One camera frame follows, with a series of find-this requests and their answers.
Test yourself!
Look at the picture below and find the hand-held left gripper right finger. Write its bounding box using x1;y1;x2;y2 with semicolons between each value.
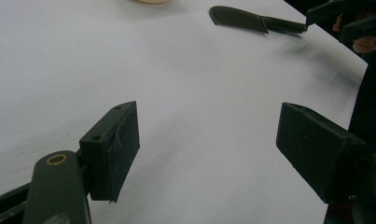
275;102;368;204

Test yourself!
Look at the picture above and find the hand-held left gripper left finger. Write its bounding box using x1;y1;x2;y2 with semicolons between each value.
78;100;141;203

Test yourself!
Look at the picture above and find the dark brown comb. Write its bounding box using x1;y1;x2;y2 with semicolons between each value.
208;5;308;35

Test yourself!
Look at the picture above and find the beige round dish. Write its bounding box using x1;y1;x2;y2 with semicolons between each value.
134;0;171;6

